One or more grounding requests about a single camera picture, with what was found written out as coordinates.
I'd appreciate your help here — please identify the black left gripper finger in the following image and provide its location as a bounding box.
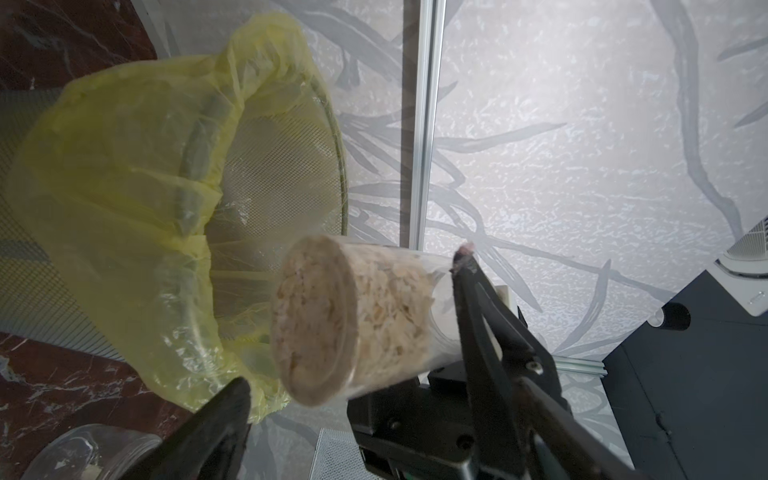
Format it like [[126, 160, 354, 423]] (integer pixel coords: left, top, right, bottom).
[[122, 377, 251, 479]]

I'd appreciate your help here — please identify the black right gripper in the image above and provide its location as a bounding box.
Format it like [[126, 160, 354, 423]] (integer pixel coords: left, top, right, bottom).
[[347, 245, 642, 479]]

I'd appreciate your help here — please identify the glass jar with oatmeal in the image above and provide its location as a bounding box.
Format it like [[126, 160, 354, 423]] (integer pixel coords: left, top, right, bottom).
[[21, 424, 162, 480]]

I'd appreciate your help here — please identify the small oatmeal jar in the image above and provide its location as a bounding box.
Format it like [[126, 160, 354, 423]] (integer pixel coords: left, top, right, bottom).
[[270, 235, 461, 406]]

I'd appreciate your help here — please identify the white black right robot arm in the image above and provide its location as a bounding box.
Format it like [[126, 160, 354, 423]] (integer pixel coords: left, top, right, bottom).
[[347, 222, 767, 479]]

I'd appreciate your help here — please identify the yellow plastic bin liner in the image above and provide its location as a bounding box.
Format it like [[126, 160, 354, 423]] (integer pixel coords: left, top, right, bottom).
[[7, 11, 346, 422]]

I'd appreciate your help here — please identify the mesh waste bin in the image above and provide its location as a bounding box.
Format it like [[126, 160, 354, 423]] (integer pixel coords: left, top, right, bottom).
[[1, 83, 348, 360]]

